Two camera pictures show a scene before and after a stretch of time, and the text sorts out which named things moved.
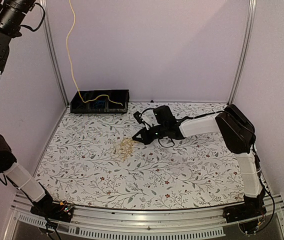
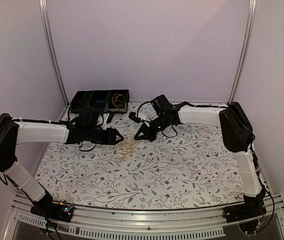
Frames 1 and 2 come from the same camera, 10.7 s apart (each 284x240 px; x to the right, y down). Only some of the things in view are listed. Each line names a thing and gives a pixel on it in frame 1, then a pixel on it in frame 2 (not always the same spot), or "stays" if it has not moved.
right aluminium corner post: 240,67 stays
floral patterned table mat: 94,162 stays
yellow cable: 72,66 -> 118,100
